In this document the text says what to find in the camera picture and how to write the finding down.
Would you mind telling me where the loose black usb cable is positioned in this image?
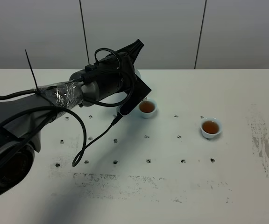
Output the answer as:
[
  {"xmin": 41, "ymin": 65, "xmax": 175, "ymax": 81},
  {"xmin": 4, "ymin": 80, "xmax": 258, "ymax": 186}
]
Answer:
[{"xmin": 0, "ymin": 48, "xmax": 135, "ymax": 107}]

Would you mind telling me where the black usb camera cable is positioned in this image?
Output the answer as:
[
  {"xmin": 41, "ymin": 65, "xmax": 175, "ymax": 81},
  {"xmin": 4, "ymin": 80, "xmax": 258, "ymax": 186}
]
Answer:
[{"xmin": 0, "ymin": 106, "xmax": 123, "ymax": 168}]

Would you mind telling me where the pale blue porcelain teapot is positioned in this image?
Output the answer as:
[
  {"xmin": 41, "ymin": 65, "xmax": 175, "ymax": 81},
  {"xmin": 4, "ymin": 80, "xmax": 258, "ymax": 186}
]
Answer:
[{"xmin": 134, "ymin": 68, "xmax": 142, "ymax": 79}]

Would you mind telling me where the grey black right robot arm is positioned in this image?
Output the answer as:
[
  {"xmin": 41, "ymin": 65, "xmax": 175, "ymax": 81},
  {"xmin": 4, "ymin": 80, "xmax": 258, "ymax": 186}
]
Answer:
[{"xmin": 0, "ymin": 40, "xmax": 151, "ymax": 195}]

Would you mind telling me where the left pale blue teacup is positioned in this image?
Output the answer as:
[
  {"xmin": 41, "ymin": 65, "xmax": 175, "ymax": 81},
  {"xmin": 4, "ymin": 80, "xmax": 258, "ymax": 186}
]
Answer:
[{"xmin": 138, "ymin": 98, "xmax": 157, "ymax": 119}]

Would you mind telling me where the right pale blue teacup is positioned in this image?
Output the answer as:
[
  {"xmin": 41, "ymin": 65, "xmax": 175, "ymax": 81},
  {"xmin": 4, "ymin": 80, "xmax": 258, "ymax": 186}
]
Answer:
[{"xmin": 200, "ymin": 117, "xmax": 222, "ymax": 140}]

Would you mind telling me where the pale blue teacup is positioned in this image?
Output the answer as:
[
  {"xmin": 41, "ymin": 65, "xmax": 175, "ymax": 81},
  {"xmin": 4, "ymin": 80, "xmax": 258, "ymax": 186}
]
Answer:
[
  {"xmin": 200, "ymin": 117, "xmax": 222, "ymax": 140},
  {"xmin": 138, "ymin": 98, "xmax": 157, "ymax": 119}
]

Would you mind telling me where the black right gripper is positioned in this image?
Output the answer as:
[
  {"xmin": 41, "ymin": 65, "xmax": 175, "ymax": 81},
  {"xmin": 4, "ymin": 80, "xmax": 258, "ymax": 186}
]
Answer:
[{"xmin": 114, "ymin": 39, "xmax": 144, "ymax": 63}]

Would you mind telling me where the black zip tie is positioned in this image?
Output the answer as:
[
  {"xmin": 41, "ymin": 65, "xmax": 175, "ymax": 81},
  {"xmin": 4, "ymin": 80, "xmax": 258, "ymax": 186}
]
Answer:
[{"xmin": 25, "ymin": 49, "xmax": 39, "ymax": 91}]

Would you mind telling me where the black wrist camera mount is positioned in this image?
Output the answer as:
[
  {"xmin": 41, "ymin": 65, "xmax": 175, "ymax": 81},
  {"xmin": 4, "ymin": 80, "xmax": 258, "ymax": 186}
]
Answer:
[{"xmin": 117, "ymin": 76, "xmax": 151, "ymax": 116}]

